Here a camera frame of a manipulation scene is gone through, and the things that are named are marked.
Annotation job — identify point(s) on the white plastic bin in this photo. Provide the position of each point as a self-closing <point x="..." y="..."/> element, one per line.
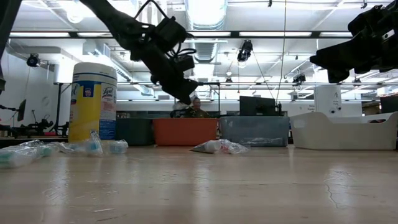
<point x="335" y="133"/>

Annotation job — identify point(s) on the orange plastic bin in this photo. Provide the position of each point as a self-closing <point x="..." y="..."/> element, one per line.
<point x="183" y="132"/>

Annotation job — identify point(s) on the black computer monitor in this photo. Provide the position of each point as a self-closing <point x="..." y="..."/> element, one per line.
<point x="389" y="104"/>
<point x="257" y="105"/>

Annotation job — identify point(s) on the black robot arm on bench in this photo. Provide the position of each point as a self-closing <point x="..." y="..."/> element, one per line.
<point x="37" y="126"/>
<point x="63" y="128"/>

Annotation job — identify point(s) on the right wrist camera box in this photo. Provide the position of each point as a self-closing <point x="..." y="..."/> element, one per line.
<point x="363" y="23"/>

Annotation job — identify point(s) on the white rectangular ceiling duct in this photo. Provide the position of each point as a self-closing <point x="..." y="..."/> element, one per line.
<point x="105" y="57"/>

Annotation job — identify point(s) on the monitor on swivel arm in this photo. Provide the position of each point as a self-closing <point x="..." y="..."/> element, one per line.
<point x="21" y="110"/>

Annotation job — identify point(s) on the black overhead camera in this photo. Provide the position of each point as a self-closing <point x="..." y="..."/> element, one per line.
<point x="245" y="49"/>

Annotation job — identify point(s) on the Lysol wipes canister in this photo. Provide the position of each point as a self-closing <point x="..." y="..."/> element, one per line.
<point x="90" y="109"/>

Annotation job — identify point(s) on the LED light strip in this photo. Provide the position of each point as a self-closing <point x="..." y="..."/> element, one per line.
<point x="211" y="33"/>
<point x="335" y="33"/>
<point x="93" y="34"/>
<point x="275" y="33"/>
<point x="40" y="34"/>

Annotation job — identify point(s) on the silver ceiling duct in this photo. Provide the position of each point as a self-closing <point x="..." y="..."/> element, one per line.
<point x="205" y="18"/>

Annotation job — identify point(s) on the black pipe frame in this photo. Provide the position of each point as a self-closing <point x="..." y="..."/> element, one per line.
<point x="59" y="109"/>

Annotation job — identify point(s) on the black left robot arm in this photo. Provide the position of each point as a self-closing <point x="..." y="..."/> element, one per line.
<point x="109" y="15"/>

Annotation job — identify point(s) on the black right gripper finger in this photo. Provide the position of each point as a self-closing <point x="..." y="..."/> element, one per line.
<point x="323" y="60"/>
<point x="348" y="49"/>

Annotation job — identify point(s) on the translucent grey plastic bin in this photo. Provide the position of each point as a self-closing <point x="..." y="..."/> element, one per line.
<point x="255" y="129"/>

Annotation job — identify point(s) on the wrapped green toothbrush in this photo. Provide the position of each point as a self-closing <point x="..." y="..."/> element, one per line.
<point x="18" y="155"/>

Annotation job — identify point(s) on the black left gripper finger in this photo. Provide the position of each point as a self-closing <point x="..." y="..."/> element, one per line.
<point x="160" y="85"/>
<point x="183" y="90"/>

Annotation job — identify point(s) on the teal plastic bin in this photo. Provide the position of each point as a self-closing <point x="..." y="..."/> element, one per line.
<point x="133" y="132"/>

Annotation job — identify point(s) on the red toothbrush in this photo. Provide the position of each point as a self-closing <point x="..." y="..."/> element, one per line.
<point x="233" y="147"/>

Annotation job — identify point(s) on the black aluminium frame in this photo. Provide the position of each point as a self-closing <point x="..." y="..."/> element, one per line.
<point x="234" y="34"/>

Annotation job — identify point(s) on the person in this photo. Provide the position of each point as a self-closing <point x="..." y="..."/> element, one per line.
<point x="199" y="112"/>

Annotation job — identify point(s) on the black ceiling spotlight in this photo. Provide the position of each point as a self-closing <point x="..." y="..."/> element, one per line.
<point x="32" y="60"/>
<point x="299" y="78"/>

